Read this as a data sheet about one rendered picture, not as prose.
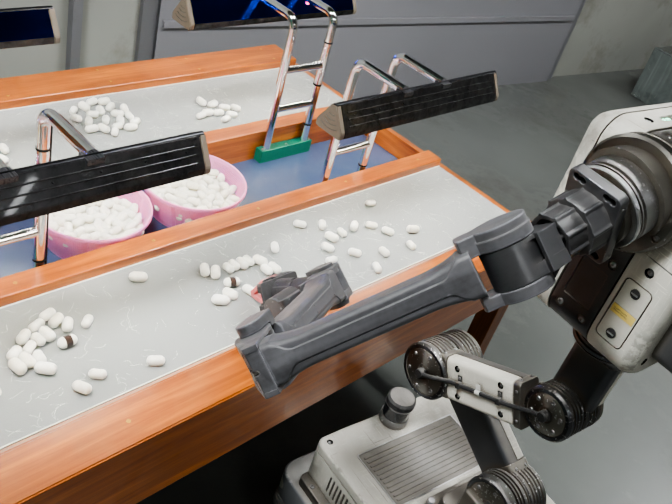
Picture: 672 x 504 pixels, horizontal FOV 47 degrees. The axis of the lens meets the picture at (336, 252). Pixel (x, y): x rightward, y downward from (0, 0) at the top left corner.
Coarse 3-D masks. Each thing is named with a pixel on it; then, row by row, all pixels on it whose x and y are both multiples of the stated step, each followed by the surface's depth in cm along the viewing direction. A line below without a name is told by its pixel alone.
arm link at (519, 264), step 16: (544, 224) 99; (528, 240) 97; (544, 240) 97; (560, 240) 98; (480, 256) 100; (496, 256) 97; (512, 256) 96; (528, 256) 97; (544, 256) 97; (560, 256) 97; (496, 272) 98; (512, 272) 97; (528, 272) 97; (544, 272) 97; (496, 288) 100; (512, 288) 98
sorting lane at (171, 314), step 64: (384, 192) 218; (448, 192) 227; (192, 256) 174; (320, 256) 187; (0, 320) 145; (128, 320) 154; (192, 320) 158; (0, 384) 134; (64, 384) 137; (128, 384) 141; (0, 448) 124
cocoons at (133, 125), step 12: (72, 108) 208; (84, 108) 211; (96, 108) 212; (108, 108) 214; (120, 108) 216; (228, 108) 231; (240, 108) 233; (108, 120) 208; (120, 120) 209; (132, 120) 211; (228, 120) 226; (108, 132) 206; (0, 144) 187; (0, 156) 183
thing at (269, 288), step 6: (282, 276) 161; (288, 276) 162; (294, 276) 163; (264, 282) 157; (270, 282) 158; (276, 282) 159; (282, 282) 157; (288, 282) 156; (258, 288) 157; (264, 288) 157; (270, 288) 158; (276, 288) 157; (282, 288) 156; (264, 294) 157; (270, 294) 158; (264, 300) 157
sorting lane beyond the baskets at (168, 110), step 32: (96, 96) 220; (128, 96) 224; (160, 96) 229; (192, 96) 234; (224, 96) 239; (256, 96) 245; (288, 96) 251; (320, 96) 257; (0, 128) 195; (32, 128) 199; (160, 128) 215; (192, 128) 219; (32, 160) 188
